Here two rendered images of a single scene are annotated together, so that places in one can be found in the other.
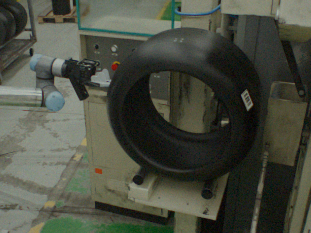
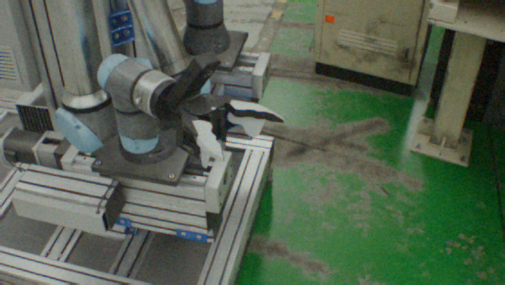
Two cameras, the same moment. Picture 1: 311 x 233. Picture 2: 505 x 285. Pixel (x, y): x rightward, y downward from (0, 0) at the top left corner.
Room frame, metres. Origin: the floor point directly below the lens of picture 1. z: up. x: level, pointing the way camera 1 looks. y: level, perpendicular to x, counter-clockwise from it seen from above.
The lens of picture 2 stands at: (-0.29, 0.54, 1.60)
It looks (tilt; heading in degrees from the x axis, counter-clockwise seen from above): 41 degrees down; 5
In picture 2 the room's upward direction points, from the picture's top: straight up
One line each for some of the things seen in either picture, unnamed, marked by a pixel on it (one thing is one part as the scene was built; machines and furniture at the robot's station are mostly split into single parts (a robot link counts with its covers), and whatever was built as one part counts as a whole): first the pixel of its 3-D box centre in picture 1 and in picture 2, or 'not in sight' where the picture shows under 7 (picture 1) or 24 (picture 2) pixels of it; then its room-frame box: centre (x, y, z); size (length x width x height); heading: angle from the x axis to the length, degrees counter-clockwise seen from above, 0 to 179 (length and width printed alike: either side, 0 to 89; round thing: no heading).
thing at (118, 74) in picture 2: not in sight; (129, 81); (0.51, 0.84, 1.04); 0.11 x 0.08 x 0.09; 56
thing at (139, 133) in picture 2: not in sight; (142, 118); (0.52, 0.83, 0.94); 0.11 x 0.08 x 0.11; 146
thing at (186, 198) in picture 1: (182, 182); (485, 11); (1.40, -0.12, 0.80); 0.37 x 0.36 x 0.02; 72
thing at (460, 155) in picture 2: not in sight; (443, 138); (1.65, -0.18, 0.02); 0.27 x 0.27 x 0.04; 72
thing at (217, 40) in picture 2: not in sight; (206, 31); (1.19, 0.82, 0.77); 0.15 x 0.15 x 0.10
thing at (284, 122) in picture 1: (283, 123); not in sight; (1.49, -0.55, 1.05); 0.20 x 0.15 x 0.30; 162
